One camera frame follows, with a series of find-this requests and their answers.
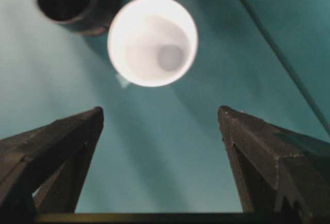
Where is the white paper cup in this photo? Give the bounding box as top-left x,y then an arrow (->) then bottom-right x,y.
107,0 -> 199,88

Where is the blue-green table cloth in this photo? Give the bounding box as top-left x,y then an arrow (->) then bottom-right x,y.
0,0 -> 330,224

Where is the black cup holder red handle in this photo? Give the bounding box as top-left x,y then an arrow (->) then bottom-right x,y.
32,0 -> 122,38

